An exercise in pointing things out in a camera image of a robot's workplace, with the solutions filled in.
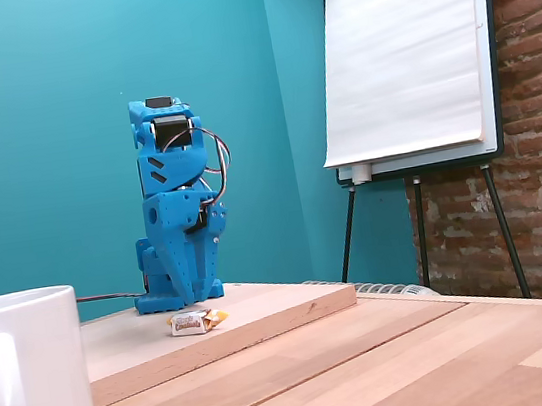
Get white yellow sweet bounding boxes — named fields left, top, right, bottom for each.
left=164, top=305, right=233, bottom=340

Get light wooden board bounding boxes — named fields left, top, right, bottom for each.
left=76, top=264, right=369, bottom=406

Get white radiator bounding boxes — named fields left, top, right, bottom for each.
left=301, top=260, right=440, bottom=316

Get white flipchart paper pad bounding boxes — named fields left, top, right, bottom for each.
left=300, top=0, right=504, bottom=170

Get red white servo wires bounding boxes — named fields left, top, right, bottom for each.
left=191, top=122, right=241, bottom=209

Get thin dark cable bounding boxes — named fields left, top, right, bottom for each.
left=75, top=286, right=147, bottom=308

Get flipchart easel with dark frame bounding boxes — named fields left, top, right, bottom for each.
left=301, top=0, right=542, bottom=326

